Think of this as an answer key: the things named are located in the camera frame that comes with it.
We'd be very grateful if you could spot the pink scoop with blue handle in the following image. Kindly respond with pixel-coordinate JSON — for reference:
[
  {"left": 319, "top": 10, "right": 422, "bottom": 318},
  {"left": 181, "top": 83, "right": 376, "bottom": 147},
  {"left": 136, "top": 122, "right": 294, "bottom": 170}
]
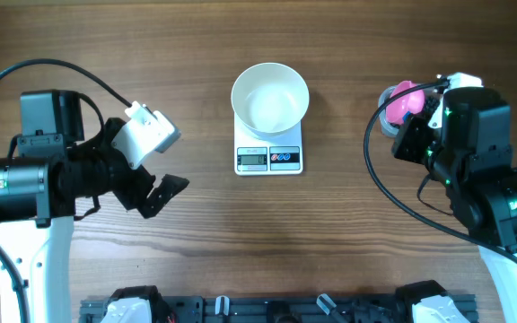
[{"left": 384, "top": 90, "right": 425, "bottom": 126}]

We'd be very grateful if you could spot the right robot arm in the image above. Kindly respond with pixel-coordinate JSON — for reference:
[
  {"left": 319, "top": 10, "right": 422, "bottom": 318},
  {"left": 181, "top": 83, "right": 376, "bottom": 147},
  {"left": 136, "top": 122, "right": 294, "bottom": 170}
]
[{"left": 392, "top": 87, "right": 517, "bottom": 322}]

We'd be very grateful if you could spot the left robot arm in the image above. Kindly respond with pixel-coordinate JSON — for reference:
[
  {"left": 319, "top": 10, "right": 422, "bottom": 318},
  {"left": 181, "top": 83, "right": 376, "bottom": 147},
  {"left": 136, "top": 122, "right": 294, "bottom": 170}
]
[{"left": 0, "top": 90, "right": 188, "bottom": 322}]

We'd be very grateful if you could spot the white digital kitchen scale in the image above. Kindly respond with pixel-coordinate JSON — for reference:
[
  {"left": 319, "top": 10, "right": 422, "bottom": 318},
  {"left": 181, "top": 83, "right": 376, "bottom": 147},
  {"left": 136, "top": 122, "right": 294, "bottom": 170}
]
[{"left": 233, "top": 117, "right": 304, "bottom": 176}]

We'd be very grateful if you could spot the white round bowl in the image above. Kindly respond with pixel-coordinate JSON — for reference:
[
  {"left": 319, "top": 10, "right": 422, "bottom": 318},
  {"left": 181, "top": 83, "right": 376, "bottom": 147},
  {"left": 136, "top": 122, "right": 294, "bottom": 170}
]
[{"left": 231, "top": 62, "right": 311, "bottom": 136}]

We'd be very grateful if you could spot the clear plastic food container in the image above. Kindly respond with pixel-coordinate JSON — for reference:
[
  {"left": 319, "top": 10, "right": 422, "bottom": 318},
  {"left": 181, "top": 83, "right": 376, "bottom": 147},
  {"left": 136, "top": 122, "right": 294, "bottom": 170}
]
[{"left": 377, "top": 84, "right": 403, "bottom": 139}]

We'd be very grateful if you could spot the pile of black beans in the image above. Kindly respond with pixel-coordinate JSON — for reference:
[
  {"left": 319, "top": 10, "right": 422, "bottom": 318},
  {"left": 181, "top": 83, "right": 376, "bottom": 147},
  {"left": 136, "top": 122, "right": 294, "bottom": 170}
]
[{"left": 422, "top": 96, "right": 440, "bottom": 119}]

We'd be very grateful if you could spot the right black camera cable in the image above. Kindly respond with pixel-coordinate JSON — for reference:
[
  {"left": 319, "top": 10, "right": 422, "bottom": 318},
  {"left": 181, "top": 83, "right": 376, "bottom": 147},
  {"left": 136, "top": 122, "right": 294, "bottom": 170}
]
[{"left": 363, "top": 78, "right": 517, "bottom": 292}]

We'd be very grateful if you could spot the black camera cable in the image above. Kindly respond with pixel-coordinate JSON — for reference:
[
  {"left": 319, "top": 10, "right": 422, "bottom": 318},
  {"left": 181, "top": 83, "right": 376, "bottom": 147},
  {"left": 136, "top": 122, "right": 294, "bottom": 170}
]
[
  {"left": 363, "top": 78, "right": 517, "bottom": 292},
  {"left": 0, "top": 57, "right": 134, "bottom": 323}
]

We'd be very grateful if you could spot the left black camera cable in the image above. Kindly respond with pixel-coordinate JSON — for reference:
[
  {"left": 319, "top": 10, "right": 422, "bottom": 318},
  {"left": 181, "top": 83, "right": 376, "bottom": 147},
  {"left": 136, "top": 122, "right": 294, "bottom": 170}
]
[{"left": 0, "top": 57, "right": 134, "bottom": 323}]

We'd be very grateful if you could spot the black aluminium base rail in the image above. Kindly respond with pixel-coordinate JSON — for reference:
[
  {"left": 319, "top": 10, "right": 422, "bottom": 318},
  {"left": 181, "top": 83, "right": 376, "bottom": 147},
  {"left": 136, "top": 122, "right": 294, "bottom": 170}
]
[{"left": 79, "top": 280, "right": 479, "bottom": 322}]

